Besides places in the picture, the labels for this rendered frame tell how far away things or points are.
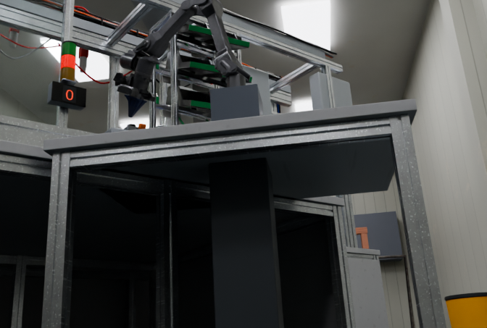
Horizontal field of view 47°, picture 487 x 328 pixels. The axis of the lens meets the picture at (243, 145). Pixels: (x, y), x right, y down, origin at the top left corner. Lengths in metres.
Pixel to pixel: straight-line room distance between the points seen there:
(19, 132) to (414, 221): 1.03
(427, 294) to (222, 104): 0.76
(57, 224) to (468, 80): 4.63
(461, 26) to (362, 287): 3.27
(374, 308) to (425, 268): 2.06
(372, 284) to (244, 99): 1.95
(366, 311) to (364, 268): 0.24
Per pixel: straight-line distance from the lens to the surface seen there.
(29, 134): 1.61
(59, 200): 1.43
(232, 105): 1.60
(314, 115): 1.31
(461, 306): 5.20
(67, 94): 2.02
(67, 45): 2.11
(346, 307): 2.05
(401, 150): 1.31
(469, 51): 5.71
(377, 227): 10.87
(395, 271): 11.11
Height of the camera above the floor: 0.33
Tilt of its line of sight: 20 degrees up
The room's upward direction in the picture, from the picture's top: 4 degrees counter-clockwise
